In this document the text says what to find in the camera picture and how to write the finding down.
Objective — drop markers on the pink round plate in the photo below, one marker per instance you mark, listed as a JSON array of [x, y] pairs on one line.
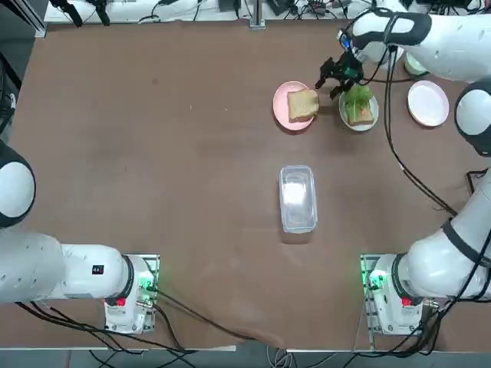
[[281, 103]]

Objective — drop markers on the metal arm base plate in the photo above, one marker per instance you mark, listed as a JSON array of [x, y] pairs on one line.
[[153, 264], [367, 268]]

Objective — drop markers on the aluminium corner bracket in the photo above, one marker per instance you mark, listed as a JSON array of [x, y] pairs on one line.
[[36, 27]]

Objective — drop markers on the green lettuce leaf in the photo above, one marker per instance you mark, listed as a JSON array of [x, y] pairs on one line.
[[356, 97]]

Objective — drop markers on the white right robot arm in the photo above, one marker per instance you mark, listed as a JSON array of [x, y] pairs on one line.
[[441, 34]]

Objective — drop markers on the black tripod leg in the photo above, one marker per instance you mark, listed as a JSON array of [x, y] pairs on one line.
[[73, 13], [101, 13]]

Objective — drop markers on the white round plate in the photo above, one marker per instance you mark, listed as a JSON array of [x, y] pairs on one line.
[[374, 111], [427, 103]]

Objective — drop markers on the brown bread slice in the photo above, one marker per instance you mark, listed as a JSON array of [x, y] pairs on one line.
[[303, 105], [364, 118]]

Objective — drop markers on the aluminium frame post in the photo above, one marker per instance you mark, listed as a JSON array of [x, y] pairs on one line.
[[257, 15]]

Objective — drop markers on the pale green bowl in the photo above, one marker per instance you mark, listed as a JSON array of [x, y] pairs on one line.
[[412, 67]]

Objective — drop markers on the clear plastic container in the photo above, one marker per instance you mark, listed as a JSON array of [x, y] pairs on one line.
[[298, 199]]

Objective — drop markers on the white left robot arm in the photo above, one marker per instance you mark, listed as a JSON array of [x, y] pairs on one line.
[[38, 260]]

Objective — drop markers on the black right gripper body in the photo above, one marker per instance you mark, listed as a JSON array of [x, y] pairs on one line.
[[351, 69]]

